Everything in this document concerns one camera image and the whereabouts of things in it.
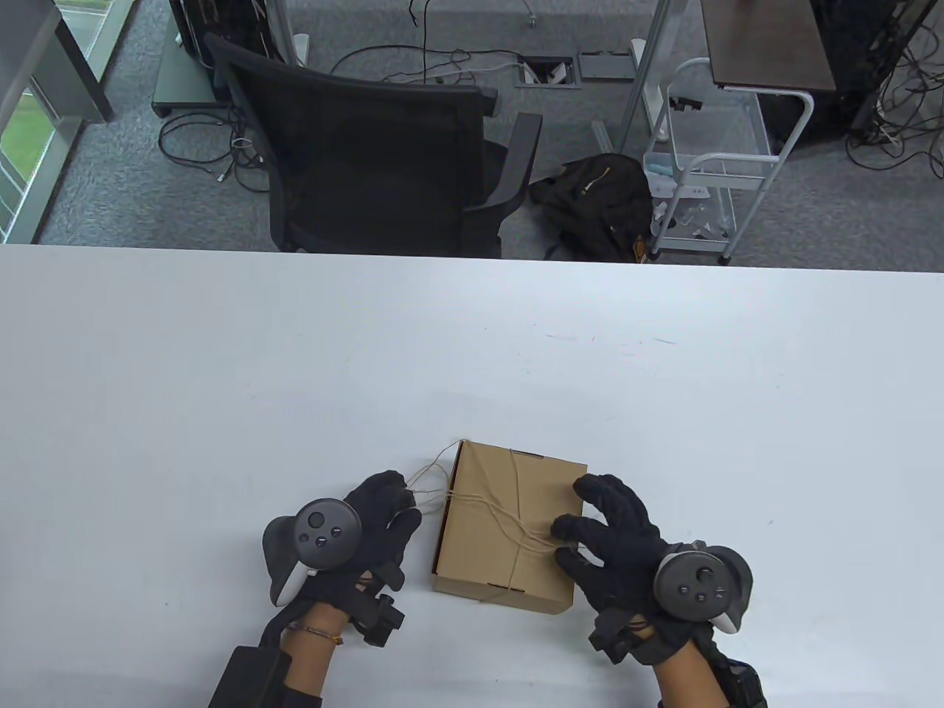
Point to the grey and white hand controller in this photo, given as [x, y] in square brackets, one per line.
[697, 582]
[324, 531]

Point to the grey stand base plate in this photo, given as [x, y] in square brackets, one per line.
[184, 81]

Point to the person's left forearm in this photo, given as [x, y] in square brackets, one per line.
[313, 656]

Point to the dark brown side table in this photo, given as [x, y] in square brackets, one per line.
[767, 44]

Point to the grey floor outlet box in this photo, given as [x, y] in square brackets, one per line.
[546, 70]

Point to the person's left hand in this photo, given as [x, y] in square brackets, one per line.
[383, 516]

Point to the grey floor cover plate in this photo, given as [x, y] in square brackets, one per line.
[605, 65]

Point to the black equipment rack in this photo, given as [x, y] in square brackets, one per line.
[221, 22]

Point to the thin jute twine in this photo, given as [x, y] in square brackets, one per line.
[472, 498]

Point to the black mesh office chair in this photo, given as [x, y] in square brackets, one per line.
[369, 162]

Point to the person's right forearm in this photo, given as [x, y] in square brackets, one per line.
[689, 678]

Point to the black backpack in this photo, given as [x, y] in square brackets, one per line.
[597, 199]

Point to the black forearm battery pack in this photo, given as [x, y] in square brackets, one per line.
[745, 686]
[247, 678]

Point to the person's right hand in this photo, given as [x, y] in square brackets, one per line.
[627, 546]

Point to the grey aluminium post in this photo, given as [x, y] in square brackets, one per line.
[641, 66]

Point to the brown cardboard box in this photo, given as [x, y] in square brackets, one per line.
[479, 560]

